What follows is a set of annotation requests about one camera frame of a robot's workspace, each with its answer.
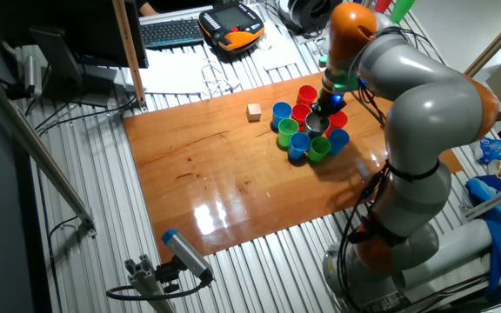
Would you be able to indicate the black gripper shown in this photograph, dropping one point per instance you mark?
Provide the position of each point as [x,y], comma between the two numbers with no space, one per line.
[329,102]

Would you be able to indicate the green plastic cup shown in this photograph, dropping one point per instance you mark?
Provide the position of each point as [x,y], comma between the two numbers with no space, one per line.
[286,137]
[318,153]

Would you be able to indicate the blue plastic cup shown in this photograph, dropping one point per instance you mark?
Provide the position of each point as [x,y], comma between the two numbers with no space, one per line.
[278,121]
[338,145]
[297,150]

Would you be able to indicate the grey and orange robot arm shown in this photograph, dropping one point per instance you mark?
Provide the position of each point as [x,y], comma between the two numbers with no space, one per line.
[429,117]

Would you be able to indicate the red cup stack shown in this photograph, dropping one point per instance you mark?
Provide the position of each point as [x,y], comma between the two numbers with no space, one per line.
[383,4]

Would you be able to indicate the green cup stack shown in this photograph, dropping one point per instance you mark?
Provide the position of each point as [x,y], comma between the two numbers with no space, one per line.
[402,8]

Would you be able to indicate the stainless steel cup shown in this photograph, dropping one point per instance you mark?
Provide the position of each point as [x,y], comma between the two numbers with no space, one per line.
[315,129]

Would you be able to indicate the red plastic cup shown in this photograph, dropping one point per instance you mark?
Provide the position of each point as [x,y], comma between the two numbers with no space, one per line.
[338,120]
[300,114]
[306,96]

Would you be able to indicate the light wooden cube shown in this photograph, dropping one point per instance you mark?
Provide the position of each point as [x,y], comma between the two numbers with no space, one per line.
[253,112]

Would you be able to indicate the white blank paper sheet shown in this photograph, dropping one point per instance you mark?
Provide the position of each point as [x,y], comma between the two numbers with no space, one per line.
[276,43]

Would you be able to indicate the white round device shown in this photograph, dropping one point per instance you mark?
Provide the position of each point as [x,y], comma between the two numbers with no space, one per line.
[264,43]

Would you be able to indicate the black filament spool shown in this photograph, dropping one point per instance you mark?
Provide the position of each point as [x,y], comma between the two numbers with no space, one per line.
[305,13]

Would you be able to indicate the orange and black teach pendant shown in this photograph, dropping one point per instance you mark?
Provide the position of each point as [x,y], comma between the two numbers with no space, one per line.
[233,26]

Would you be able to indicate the varnished wooden board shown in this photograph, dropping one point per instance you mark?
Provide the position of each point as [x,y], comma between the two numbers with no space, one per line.
[215,182]

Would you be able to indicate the white printed paper sheet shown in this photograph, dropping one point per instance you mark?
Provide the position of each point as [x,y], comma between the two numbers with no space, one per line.
[176,74]

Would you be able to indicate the black computer keyboard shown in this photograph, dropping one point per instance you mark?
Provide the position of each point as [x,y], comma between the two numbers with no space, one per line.
[172,32]

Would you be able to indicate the blue tissue packet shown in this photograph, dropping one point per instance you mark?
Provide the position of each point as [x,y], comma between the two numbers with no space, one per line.
[496,151]

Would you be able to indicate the white roll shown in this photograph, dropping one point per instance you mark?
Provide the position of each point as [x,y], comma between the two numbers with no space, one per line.
[450,252]

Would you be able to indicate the aluminium profile bar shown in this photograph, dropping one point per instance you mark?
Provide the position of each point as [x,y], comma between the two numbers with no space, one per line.
[494,200]

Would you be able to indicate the person in dark sleeve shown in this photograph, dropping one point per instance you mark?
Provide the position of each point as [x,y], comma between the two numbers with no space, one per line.
[146,8]

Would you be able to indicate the black computer monitor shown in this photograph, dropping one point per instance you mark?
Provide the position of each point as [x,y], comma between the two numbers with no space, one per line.
[81,30]

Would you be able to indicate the silver cylinder device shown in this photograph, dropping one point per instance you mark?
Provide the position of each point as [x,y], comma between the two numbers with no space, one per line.
[33,76]

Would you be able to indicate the wooden frame beam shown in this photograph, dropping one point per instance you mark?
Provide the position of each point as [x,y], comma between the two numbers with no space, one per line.
[494,41]

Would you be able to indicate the silver camera with blue end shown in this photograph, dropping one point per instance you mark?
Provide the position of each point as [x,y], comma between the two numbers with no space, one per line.
[185,254]

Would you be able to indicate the wooden frame post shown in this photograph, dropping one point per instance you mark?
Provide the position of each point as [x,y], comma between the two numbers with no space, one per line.
[128,52]

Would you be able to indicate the aluminium profile camera stand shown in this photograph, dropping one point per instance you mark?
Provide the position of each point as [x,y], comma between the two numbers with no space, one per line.
[146,282]

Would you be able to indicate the aluminium frame strut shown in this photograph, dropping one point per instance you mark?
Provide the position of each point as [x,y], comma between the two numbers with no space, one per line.
[37,152]

